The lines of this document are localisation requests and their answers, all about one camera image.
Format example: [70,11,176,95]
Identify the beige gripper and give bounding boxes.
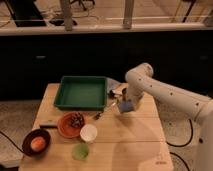
[126,89,144,110]

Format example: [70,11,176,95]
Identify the blue sponge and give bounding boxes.
[118,101,134,113]

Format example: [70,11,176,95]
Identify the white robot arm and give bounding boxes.
[125,63,213,171]

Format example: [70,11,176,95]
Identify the green plastic tray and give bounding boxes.
[54,76,107,111]

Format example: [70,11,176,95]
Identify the dark metal cup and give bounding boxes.
[122,88,127,101]

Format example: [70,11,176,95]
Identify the white marker pen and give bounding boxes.
[108,90,122,98]

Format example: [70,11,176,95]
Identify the small brush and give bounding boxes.
[93,102,116,120]

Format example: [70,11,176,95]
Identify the white cup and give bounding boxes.
[80,124,98,143]

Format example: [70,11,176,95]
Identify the pine cone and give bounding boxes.
[71,113,85,128]

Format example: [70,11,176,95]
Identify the orange terracotta bowl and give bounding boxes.
[57,112,86,138]

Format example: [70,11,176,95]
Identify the black flat bar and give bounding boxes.
[40,125,57,129]

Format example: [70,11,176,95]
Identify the dark brown bowl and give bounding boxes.
[22,129,51,157]

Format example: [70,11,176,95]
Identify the orange peach fruit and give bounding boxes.
[30,136,46,152]

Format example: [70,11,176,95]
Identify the black floor cable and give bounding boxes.
[165,119,195,148]

